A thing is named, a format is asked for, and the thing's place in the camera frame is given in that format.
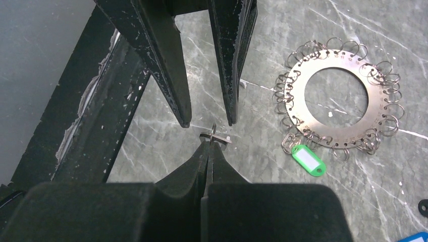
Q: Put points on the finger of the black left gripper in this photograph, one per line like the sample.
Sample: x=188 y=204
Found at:
x=232 y=24
x=151 y=30

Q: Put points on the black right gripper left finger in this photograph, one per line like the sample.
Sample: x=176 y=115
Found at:
x=168 y=210

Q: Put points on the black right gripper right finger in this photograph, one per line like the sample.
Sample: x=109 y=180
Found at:
x=233 y=209

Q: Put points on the small metal keyring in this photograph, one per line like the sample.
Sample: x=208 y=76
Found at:
x=213 y=129

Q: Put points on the green key tag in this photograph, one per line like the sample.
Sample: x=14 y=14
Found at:
x=308 y=160

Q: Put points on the metal disc with keyrings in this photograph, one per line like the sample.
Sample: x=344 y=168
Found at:
x=332 y=96

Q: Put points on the blue key tag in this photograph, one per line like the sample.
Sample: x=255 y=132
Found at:
x=418 y=237

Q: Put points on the black key tag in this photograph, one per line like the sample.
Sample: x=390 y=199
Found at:
x=423 y=207

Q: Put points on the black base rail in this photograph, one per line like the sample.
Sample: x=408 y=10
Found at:
x=87 y=117

